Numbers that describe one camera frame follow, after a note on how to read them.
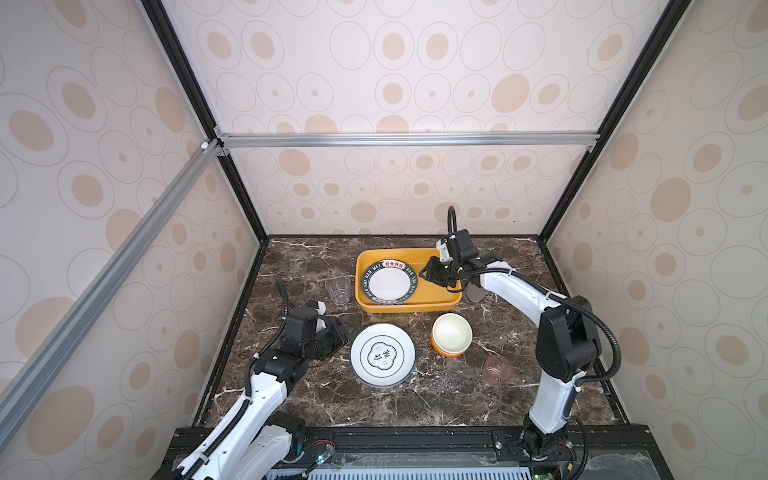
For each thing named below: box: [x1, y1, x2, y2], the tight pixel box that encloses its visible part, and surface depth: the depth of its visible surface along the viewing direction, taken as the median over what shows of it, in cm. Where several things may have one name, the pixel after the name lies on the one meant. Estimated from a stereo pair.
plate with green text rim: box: [362, 258, 418, 306], surface depth 108 cm
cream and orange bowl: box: [430, 312, 473, 358], surface depth 87 cm
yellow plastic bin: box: [355, 248, 463, 313], surface depth 100 cm
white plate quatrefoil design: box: [350, 323, 417, 388], surface depth 89 cm
